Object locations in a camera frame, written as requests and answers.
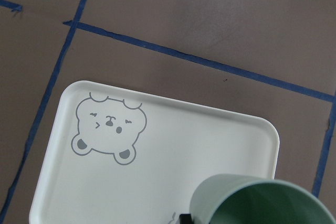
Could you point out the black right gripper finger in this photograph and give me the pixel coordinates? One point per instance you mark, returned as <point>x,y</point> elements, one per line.
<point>185,217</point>

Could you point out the green plastic cup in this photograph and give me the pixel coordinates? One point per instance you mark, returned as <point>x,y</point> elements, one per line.
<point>229,198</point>

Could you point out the white bear tray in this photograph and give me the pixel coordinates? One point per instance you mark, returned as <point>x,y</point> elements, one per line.
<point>121,156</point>

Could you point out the horizontal blue tape strip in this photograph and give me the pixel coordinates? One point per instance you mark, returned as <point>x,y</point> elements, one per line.
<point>209,63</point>

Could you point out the vertical blue tape strip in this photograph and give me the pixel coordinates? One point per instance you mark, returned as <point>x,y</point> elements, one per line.
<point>43,104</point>

